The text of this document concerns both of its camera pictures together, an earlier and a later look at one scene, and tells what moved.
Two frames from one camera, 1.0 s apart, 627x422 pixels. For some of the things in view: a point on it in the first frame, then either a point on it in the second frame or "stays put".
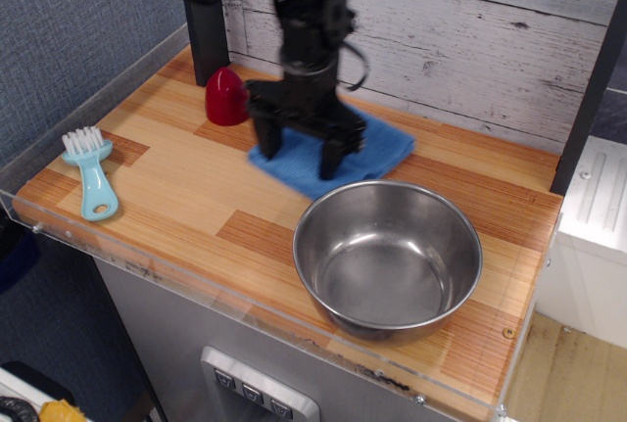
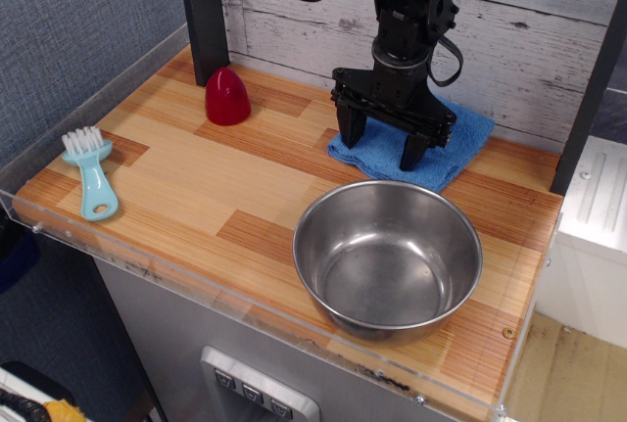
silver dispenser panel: [233, 390] stays put
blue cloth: [297, 161] → [441, 167]
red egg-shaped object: [225, 99] stays put
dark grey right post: [593, 94] stays put
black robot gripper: [312, 102] → [396, 93]
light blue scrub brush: [86, 146] stays put
